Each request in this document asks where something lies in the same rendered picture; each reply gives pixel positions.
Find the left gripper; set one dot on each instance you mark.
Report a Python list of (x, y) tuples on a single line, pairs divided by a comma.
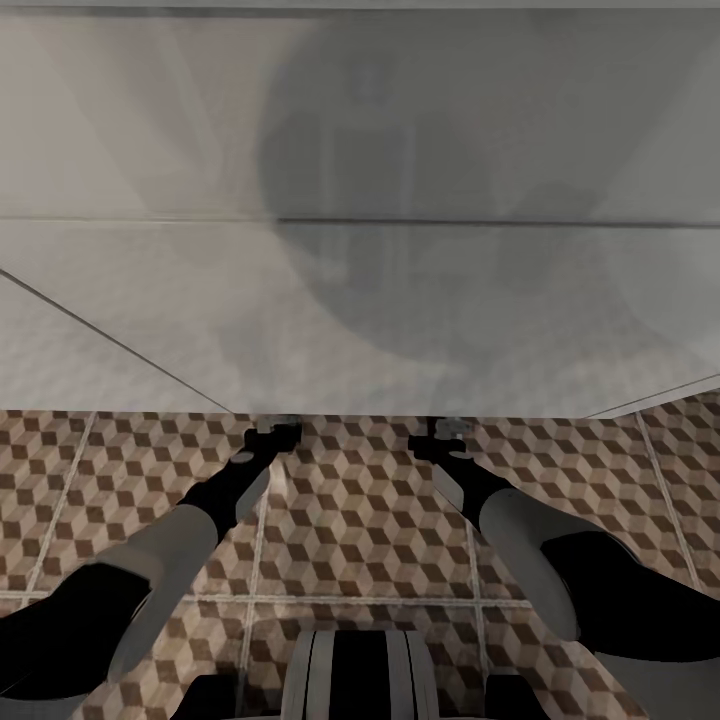
[(281, 440)]

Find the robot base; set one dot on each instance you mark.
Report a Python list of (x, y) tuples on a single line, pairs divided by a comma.
[(508, 697)]

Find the furniture sink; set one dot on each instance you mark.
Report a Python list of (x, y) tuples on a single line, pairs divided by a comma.
[(406, 208)]

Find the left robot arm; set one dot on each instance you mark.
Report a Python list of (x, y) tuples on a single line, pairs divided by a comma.
[(101, 620)]

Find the robot trunk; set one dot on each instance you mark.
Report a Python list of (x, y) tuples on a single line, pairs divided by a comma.
[(360, 675)]

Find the mousetrap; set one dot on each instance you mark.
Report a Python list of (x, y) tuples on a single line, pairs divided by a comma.
[(431, 425)]

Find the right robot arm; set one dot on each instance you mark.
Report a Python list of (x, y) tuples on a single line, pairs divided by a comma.
[(657, 637)]

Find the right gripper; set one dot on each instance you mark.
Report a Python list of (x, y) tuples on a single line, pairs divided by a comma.
[(424, 447)]

